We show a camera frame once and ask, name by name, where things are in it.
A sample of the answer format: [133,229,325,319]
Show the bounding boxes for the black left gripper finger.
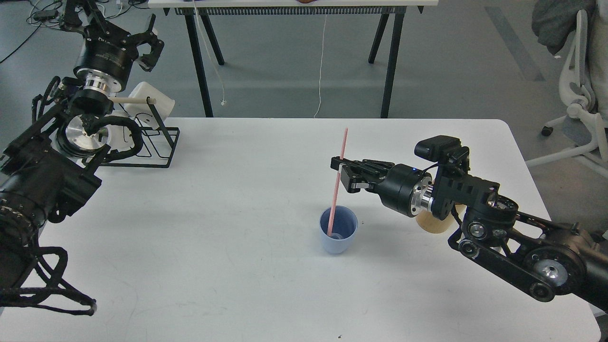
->
[124,14,164,72]
[59,0,108,38]

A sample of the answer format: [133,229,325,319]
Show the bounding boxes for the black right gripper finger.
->
[331,157,395,177]
[341,171,380,193]

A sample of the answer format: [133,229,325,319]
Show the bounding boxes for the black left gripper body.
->
[73,32,139,93]

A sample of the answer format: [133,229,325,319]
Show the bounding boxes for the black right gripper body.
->
[374,164,432,217]

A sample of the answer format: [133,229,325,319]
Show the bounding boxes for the blue plastic cup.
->
[318,206,358,255]

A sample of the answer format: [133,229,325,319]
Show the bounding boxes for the pink chopstick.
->
[326,127,348,238]

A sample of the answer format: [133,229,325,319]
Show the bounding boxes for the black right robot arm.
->
[331,153,608,311]

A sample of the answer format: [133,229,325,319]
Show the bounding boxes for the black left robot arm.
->
[1,0,164,316]

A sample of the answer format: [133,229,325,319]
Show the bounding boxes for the bamboo wooden cup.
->
[415,203,466,234]

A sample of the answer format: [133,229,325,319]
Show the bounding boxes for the white cup on rack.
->
[112,82,175,130]

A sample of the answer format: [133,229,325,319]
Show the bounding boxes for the white table with black legs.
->
[147,0,439,119]

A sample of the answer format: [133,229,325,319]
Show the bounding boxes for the grey cloth on chair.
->
[531,0,607,56]

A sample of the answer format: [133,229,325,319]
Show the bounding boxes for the black cables on floor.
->
[0,0,148,66]

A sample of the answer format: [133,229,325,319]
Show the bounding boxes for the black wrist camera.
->
[413,135,470,165]

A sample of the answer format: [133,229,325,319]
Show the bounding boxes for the black wire cup rack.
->
[102,96,180,168]

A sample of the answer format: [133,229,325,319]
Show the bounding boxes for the white hanging cord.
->
[192,0,228,108]

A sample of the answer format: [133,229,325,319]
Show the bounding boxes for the white hanging cable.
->
[313,14,327,119]

